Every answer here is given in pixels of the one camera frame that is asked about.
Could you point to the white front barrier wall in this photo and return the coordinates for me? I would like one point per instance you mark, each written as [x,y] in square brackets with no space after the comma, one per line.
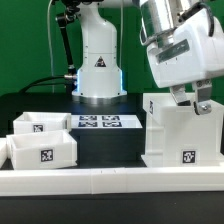
[113,180]

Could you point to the white rear drawer tray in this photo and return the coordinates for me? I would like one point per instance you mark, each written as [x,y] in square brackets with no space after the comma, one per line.
[31,122]

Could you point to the white drawer cabinet box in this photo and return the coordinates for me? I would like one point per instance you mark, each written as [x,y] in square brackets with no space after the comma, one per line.
[176,136]

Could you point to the white marker tag sheet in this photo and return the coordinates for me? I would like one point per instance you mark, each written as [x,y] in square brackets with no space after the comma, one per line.
[105,121]

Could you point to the white front drawer tray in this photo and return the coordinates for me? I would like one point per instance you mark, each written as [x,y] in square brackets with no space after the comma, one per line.
[42,150]

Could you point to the white barrier wall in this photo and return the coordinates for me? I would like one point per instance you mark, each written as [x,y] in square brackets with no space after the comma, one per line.
[3,151]
[113,180]

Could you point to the white left barrier wall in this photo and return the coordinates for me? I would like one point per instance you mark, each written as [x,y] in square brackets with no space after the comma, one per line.
[3,151]

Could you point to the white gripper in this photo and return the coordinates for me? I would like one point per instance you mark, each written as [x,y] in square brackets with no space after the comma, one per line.
[194,56]

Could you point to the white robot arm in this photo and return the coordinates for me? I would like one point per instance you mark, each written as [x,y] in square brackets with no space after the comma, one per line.
[99,76]

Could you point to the white drawer tray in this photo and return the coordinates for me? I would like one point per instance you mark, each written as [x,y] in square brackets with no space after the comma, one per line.
[31,122]
[42,150]

